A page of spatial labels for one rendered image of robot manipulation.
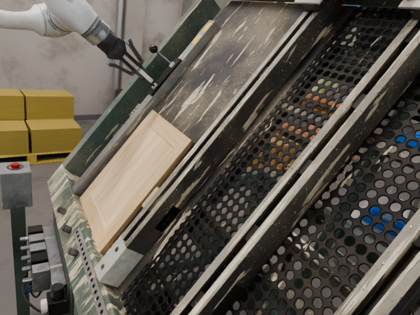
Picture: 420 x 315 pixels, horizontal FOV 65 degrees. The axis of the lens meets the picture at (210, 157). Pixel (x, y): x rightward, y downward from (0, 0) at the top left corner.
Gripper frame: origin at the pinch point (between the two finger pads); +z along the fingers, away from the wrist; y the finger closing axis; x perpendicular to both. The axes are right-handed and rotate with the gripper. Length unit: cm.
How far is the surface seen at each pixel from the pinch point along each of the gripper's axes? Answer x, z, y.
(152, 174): -28.0, 13.6, -26.0
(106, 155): 7.4, 12.4, -36.1
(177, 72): 7.4, 13.1, 10.9
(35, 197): 167, 60, -133
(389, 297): -107, 8, -9
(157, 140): -15.2, 13.9, -16.2
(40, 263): -17, 8, -77
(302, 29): -49, 8, 37
